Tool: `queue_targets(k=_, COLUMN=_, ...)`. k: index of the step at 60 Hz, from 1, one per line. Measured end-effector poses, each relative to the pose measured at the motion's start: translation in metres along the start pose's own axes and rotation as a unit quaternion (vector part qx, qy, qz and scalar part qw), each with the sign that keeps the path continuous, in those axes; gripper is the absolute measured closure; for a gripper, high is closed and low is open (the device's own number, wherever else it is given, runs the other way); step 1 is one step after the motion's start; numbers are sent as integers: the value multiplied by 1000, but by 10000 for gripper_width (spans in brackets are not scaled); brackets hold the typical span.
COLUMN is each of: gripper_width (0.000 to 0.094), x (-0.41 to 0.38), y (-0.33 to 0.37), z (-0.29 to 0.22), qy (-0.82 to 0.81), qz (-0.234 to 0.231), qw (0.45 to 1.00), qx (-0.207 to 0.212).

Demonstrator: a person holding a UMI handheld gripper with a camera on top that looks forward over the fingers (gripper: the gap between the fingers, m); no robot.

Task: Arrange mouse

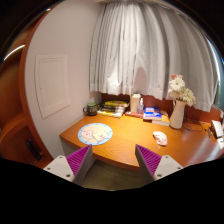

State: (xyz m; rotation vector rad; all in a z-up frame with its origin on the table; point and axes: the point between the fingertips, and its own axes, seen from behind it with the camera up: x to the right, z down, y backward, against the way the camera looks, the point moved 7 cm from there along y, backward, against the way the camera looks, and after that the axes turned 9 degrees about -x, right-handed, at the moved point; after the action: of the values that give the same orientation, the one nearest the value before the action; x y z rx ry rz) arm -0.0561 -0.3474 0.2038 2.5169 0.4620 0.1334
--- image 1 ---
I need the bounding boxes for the black door handle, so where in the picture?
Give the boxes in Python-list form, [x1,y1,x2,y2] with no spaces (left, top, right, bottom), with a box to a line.
[25,139,42,161]

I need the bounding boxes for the white wall panel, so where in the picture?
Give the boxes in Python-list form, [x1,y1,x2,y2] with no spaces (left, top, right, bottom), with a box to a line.
[35,54,70,119]

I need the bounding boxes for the white pink flowers bouquet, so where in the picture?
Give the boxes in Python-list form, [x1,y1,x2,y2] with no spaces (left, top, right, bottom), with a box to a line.
[168,74,196,106]

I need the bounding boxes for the wooden door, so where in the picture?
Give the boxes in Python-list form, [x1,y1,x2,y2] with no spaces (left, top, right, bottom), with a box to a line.
[0,12,52,168]

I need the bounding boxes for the white ceramic vase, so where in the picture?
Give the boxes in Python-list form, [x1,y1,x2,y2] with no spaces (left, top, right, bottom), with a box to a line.
[170,100,186,129]

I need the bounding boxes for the round cartoon mouse pad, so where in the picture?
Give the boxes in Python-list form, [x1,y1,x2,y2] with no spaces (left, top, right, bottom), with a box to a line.
[78,123,113,146]

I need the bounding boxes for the black cable on desk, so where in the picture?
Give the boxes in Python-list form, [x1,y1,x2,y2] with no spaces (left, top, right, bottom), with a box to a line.
[183,114,214,138]

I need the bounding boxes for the dark green mug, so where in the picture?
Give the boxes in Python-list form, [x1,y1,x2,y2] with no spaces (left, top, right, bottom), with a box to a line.
[83,103,98,116]

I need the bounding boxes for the white cylindrical container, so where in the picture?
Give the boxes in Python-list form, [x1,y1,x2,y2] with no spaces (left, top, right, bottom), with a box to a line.
[130,93,141,112]

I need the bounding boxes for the white device at right edge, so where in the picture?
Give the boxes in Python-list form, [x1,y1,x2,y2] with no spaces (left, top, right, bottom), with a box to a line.
[212,120,223,138]

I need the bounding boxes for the blue books stack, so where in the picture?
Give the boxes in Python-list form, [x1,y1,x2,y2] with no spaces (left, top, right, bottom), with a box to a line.
[143,107,170,126]

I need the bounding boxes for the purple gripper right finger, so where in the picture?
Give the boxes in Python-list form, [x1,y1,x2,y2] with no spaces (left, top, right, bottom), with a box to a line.
[135,145,182,181]

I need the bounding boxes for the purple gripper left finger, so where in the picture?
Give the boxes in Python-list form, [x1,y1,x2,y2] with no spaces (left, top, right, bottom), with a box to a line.
[44,145,95,186]

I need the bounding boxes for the white pink computer mouse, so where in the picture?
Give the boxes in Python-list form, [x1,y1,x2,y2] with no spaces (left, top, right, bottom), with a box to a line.
[153,131,168,146]

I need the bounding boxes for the white curtain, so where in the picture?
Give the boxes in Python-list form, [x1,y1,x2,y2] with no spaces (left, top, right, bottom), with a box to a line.
[90,1,218,112]

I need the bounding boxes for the small clear spray bottle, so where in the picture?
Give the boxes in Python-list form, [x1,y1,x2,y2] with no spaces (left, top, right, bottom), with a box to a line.
[137,98,144,114]

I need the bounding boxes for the stack of books left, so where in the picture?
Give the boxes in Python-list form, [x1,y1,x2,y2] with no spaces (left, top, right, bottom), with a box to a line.
[98,100,129,118]

